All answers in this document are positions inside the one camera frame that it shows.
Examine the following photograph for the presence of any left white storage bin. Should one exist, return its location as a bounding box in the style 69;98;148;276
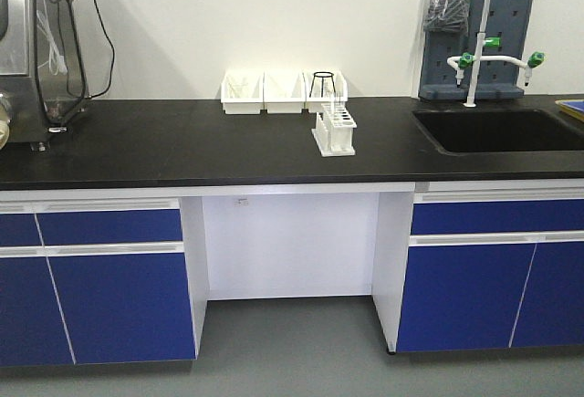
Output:
221;69;264;115

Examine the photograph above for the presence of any white test tube rack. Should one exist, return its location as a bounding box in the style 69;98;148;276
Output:
312;103;357;157

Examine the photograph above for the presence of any right white storage bin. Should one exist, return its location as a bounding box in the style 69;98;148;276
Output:
303;70;348;113

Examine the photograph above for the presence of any grey pegboard drying rack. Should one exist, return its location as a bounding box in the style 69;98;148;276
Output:
418;0;532;101

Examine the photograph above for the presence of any black lab sink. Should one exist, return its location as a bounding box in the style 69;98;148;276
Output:
413;110;583;154

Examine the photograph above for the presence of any yellow rimmed blue tray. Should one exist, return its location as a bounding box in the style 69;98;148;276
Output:
555;99;584;122

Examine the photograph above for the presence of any right blue cabinet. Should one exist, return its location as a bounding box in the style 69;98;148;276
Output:
371;179;583;353

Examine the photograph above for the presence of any black power cable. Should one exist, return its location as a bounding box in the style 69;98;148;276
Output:
54;0;116;99

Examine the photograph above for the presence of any white gooseneck lab faucet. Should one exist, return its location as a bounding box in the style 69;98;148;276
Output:
447;0;546;108

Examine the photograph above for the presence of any blue cabinet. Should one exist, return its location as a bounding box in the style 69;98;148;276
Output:
1;192;209;367
371;179;583;353

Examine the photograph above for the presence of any middle white storage bin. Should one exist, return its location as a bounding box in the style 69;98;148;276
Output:
263;70;306;114

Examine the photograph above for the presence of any stainless steel lab machine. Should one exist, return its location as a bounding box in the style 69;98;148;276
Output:
1;0;88;151

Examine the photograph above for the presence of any white storage bin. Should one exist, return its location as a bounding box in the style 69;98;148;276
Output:
221;69;264;115
263;70;306;114
303;70;348;113

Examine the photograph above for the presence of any left blue cabinet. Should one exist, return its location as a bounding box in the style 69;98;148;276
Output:
1;192;209;367

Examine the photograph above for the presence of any clear glass test tube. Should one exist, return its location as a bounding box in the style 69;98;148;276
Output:
331;93;339;116

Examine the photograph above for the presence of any black metal tripod stand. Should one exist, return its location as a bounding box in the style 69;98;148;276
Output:
308;70;337;99

